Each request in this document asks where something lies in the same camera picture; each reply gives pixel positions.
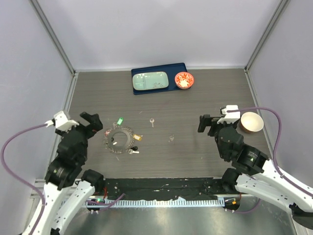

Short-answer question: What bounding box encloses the metal disc with keyrings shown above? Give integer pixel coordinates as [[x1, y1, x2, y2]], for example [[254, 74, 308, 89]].
[[103, 125, 134, 154]]

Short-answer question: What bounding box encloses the yellow tagged key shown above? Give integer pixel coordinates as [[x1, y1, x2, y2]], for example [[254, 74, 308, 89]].
[[133, 134, 142, 141]]

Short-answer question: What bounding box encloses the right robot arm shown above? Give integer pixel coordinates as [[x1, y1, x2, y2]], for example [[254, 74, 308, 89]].
[[198, 115, 313, 229]]

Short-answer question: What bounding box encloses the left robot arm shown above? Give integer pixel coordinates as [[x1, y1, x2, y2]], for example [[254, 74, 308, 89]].
[[23, 111, 104, 235]]

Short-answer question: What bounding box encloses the green tagged key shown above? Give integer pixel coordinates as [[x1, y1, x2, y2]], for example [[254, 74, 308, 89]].
[[116, 117, 123, 125]]

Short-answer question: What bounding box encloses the cream brown bowl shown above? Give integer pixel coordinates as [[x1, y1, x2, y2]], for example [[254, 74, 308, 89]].
[[239, 112, 264, 133]]

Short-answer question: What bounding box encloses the red white patterned bowl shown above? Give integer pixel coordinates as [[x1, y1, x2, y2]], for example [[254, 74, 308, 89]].
[[174, 72, 195, 90]]

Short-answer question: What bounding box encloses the black tagged key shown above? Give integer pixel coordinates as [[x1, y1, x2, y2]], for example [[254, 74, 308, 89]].
[[128, 146, 140, 154]]

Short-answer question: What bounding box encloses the plain silver key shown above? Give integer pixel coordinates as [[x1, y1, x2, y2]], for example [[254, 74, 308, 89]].
[[149, 118, 155, 128]]

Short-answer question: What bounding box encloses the dark blue tray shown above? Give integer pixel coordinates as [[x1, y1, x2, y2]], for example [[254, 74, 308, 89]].
[[131, 63, 187, 95]]

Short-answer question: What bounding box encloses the light green divided plate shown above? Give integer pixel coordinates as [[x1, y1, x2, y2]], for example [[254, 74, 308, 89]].
[[132, 71, 169, 91]]

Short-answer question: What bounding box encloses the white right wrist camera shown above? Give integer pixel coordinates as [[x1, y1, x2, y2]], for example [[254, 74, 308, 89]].
[[217, 105, 241, 124]]

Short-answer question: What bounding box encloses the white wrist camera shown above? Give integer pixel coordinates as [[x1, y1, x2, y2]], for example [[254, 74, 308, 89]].
[[217, 105, 241, 124], [45, 111, 79, 132]]

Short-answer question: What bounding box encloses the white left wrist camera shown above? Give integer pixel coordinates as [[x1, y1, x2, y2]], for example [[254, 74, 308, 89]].
[[45, 111, 79, 132]]

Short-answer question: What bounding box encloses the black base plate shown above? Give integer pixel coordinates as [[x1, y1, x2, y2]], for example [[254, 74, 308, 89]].
[[95, 177, 239, 201]]

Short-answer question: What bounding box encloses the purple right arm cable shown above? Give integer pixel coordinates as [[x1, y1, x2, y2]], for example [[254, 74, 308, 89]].
[[226, 107, 313, 215]]

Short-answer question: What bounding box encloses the white slotted cable duct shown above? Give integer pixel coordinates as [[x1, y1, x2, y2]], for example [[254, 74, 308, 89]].
[[78, 198, 225, 208]]

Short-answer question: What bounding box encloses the left aluminium frame rail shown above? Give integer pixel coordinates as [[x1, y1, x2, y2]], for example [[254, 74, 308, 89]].
[[29, 0, 79, 196]]

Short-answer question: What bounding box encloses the aluminium frame rail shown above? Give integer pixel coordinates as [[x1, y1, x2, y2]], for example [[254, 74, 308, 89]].
[[29, 0, 79, 196], [244, 0, 291, 177]]

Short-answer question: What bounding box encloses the right aluminium frame rail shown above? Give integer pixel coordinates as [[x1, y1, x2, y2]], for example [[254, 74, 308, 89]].
[[244, 0, 291, 177]]

